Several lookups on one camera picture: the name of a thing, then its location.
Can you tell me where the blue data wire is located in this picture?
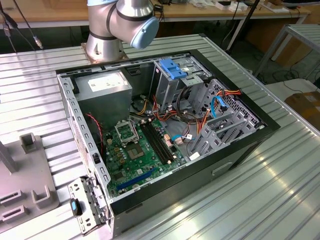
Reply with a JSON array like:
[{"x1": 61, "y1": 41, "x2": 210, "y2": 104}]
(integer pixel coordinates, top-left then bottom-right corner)
[{"x1": 211, "y1": 95, "x2": 228, "y2": 118}]

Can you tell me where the silver metal disk bay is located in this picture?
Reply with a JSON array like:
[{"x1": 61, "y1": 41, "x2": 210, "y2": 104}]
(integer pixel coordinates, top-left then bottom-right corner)
[{"x1": 187, "y1": 78, "x2": 266, "y2": 161}]

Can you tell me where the black RAM slot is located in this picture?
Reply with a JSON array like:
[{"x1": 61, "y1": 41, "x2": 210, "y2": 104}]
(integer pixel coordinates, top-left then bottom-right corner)
[
  {"x1": 146, "y1": 121, "x2": 176, "y2": 162},
  {"x1": 139, "y1": 122, "x2": 168, "y2": 165}
]

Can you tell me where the silver optical drive cage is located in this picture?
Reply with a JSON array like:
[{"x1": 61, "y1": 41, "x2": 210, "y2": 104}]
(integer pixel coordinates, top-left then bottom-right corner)
[{"x1": 151, "y1": 56, "x2": 213, "y2": 113}]

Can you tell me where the green motherboard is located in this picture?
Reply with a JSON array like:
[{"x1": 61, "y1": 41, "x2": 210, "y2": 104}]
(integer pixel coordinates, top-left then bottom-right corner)
[{"x1": 103, "y1": 117, "x2": 188, "y2": 198}]

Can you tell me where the CPU socket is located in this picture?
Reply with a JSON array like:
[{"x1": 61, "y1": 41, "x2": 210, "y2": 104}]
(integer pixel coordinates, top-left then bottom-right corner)
[{"x1": 124, "y1": 142, "x2": 148, "y2": 162}]

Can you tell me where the blue plastic drive latch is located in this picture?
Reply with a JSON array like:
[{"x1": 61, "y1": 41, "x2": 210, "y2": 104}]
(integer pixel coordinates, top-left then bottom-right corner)
[{"x1": 158, "y1": 58, "x2": 188, "y2": 80}]

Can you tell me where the grey power supply unit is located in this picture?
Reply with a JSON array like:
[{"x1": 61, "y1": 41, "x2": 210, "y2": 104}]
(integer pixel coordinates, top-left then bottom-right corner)
[{"x1": 73, "y1": 69, "x2": 133, "y2": 131}]

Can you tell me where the blue expansion slot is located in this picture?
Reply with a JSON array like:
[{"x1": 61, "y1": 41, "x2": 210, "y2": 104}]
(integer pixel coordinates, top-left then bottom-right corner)
[{"x1": 117, "y1": 167, "x2": 157, "y2": 191}]

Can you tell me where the black open PC case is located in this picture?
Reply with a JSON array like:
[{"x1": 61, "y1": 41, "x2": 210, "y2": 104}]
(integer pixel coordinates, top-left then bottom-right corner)
[{"x1": 55, "y1": 49, "x2": 281, "y2": 238}]

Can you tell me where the silver slot retainer plate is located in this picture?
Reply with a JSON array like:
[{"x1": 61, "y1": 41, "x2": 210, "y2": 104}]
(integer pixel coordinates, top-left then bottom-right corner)
[{"x1": 67, "y1": 176, "x2": 112, "y2": 236}]

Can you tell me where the black blue latch clip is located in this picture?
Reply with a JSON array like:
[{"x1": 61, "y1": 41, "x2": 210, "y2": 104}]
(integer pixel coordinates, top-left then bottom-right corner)
[{"x1": 69, "y1": 198, "x2": 83, "y2": 216}]

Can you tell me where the black slanted pole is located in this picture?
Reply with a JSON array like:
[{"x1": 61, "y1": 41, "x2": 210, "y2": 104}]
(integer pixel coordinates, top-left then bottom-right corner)
[{"x1": 226, "y1": 0, "x2": 261, "y2": 52}]

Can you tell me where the small white box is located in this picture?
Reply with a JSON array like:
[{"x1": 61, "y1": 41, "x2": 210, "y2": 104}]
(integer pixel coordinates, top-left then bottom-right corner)
[
  {"x1": 216, "y1": 0, "x2": 232, "y2": 11},
  {"x1": 229, "y1": 1, "x2": 251, "y2": 13}
]

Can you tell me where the grey parts rack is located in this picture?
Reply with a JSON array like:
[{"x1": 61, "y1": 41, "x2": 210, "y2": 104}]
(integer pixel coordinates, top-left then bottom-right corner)
[{"x1": 0, "y1": 133, "x2": 61, "y2": 223}]

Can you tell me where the brown cardboard box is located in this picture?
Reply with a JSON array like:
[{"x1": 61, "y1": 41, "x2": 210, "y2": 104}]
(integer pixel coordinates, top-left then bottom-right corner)
[{"x1": 284, "y1": 91, "x2": 320, "y2": 131}]

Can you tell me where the white low table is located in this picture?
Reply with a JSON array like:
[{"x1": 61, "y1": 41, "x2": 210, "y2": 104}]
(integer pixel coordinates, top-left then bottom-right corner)
[{"x1": 264, "y1": 79, "x2": 320, "y2": 106}]

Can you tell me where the multicoloured power wire bundle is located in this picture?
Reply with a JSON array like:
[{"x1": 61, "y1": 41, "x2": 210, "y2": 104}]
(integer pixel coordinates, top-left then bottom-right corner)
[{"x1": 129, "y1": 94, "x2": 181, "y2": 125}]

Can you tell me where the black looped cable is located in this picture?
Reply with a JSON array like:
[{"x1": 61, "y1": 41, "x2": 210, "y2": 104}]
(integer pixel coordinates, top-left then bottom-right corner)
[{"x1": 176, "y1": 86, "x2": 201, "y2": 123}]

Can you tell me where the thin wire with white connector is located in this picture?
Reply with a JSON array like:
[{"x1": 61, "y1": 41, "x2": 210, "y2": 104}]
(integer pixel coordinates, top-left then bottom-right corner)
[{"x1": 172, "y1": 133, "x2": 193, "y2": 146}]

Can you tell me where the metal socket cover frame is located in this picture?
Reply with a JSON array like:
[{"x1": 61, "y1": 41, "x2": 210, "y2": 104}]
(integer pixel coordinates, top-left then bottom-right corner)
[{"x1": 114, "y1": 120, "x2": 139, "y2": 145}]

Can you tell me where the red black fan wire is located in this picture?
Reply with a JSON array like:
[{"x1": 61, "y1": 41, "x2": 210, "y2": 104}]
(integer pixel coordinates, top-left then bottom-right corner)
[{"x1": 84, "y1": 112, "x2": 105, "y2": 151}]

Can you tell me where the orange red power wire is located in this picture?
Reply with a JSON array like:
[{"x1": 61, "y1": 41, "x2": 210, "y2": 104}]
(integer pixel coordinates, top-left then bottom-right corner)
[{"x1": 196, "y1": 88, "x2": 243, "y2": 136}]

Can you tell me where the cable with copper sleeve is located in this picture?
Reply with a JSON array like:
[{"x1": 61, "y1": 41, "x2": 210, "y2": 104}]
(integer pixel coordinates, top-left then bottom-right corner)
[{"x1": 15, "y1": 0, "x2": 45, "y2": 50}]

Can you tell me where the thick black cable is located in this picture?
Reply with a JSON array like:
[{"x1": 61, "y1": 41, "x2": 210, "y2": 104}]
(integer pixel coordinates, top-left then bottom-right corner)
[{"x1": 0, "y1": 4, "x2": 20, "y2": 54}]

